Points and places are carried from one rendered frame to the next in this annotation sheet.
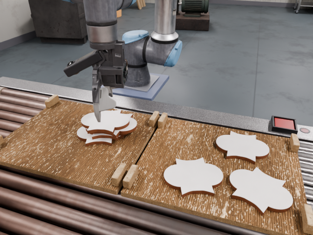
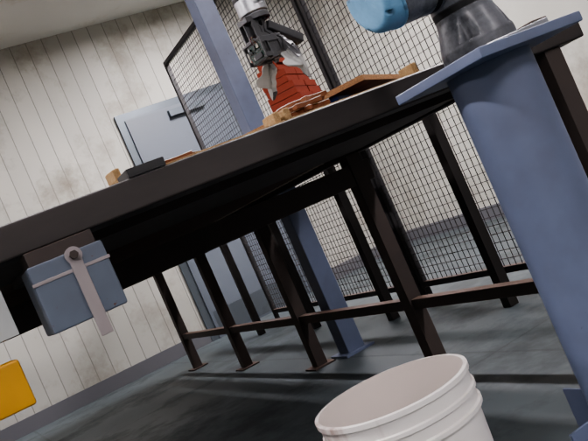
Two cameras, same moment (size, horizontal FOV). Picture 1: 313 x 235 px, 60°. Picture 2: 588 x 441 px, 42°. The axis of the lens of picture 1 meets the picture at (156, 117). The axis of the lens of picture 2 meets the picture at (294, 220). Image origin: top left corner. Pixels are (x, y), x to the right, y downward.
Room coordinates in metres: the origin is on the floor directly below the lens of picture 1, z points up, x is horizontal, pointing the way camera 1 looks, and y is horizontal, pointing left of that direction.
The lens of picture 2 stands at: (1.92, -1.29, 0.73)
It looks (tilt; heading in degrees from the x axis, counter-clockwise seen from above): 0 degrees down; 134
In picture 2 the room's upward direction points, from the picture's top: 24 degrees counter-clockwise
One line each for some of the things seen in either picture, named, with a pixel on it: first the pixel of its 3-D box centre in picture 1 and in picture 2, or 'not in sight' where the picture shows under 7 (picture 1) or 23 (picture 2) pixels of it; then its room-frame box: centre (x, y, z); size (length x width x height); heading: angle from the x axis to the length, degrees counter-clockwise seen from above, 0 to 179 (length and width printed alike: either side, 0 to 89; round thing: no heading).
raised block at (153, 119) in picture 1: (154, 118); (282, 116); (0.75, 0.01, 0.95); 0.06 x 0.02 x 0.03; 162
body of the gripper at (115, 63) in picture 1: (108, 63); (262, 38); (0.68, 0.13, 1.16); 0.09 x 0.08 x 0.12; 85
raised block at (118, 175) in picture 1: (119, 174); not in sight; (0.49, 0.09, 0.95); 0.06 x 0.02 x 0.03; 162
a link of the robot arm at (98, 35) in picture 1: (103, 32); (252, 8); (0.69, 0.13, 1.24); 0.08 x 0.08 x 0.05
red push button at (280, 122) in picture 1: (283, 125); not in sight; (0.75, -0.42, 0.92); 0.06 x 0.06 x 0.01; 71
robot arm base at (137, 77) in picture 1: (134, 70); (470, 27); (1.21, 0.10, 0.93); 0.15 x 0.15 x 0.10
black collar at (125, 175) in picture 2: (283, 124); (141, 171); (0.75, -0.42, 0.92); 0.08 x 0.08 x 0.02; 71
